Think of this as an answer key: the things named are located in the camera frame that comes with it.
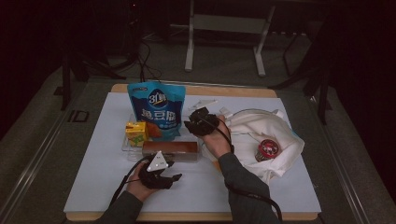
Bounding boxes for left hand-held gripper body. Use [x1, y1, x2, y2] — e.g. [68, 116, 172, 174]
[137, 150, 175, 190]

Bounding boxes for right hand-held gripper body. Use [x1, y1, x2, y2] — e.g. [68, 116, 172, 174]
[188, 98, 220, 137]

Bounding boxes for brown drink carton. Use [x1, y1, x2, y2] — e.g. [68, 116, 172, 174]
[141, 140, 200, 162]

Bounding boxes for blue snack pouch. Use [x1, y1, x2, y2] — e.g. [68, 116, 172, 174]
[126, 81, 187, 142]

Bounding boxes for clear plastic container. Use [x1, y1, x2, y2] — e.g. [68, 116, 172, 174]
[120, 112, 202, 162]

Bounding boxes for yellow drink carton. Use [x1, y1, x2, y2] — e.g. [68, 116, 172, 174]
[124, 120, 149, 147]

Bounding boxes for white tote bag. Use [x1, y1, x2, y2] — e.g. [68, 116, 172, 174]
[202, 106, 305, 185]

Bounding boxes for person's left hand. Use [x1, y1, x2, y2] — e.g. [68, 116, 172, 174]
[125, 162, 162, 203]

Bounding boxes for person's right hand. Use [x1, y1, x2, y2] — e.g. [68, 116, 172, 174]
[200, 115, 234, 159]

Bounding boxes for red lid jar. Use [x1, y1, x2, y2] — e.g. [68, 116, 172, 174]
[255, 138, 280, 162]

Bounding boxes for white metal stand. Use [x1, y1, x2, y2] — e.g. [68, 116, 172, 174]
[184, 0, 276, 77]

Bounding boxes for black stand with legs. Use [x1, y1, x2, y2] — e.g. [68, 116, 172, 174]
[269, 31, 332, 125]
[52, 52, 127, 111]

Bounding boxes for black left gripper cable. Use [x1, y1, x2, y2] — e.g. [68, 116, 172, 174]
[108, 155, 153, 208]

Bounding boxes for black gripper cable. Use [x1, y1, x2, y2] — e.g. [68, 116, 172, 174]
[108, 155, 153, 208]
[199, 115, 284, 222]

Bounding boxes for black floor cables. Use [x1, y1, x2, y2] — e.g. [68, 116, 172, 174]
[106, 31, 163, 86]

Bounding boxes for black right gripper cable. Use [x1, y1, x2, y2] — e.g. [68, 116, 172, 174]
[199, 115, 284, 222]

